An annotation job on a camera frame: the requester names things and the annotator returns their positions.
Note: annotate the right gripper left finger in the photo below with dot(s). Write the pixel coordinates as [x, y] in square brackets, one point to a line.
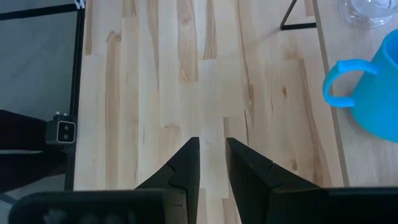
[186, 168]

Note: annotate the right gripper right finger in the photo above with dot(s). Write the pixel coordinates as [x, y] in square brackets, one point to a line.
[248, 174]

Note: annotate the clear glass footed mug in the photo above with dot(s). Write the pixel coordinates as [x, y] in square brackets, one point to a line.
[363, 14]

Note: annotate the wooden shelf with black frame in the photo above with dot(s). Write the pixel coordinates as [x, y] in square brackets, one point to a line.
[357, 161]

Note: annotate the blue plastic mug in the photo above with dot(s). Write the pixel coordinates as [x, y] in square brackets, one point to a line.
[376, 102]

